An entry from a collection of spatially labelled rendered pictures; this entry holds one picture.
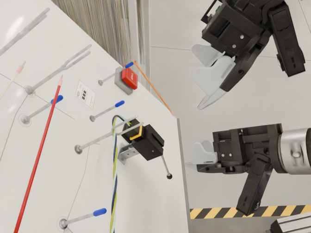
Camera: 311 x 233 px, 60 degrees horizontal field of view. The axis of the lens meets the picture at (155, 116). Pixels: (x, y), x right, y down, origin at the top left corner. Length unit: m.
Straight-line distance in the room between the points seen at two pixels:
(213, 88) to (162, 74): 1.97
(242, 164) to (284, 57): 0.20
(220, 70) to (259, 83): 2.05
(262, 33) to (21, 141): 0.37
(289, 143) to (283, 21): 0.19
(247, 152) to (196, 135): 1.45
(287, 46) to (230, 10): 0.10
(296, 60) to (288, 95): 2.00
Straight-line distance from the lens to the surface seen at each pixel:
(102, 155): 0.55
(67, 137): 0.50
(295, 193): 1.93
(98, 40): 1.27
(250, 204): 0.54
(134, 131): 0.52
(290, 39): 0.42
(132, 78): 0.70
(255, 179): 0.52
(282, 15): 0.40
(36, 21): 0.40
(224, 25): 0.39
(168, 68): 2.43
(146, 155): 0.56
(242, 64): 0.39
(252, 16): 0.41
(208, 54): 0.48
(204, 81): 0.41
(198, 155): 0.57
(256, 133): 0.53
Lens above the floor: 1.59
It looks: 51 degrees down
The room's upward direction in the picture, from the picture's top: straight up
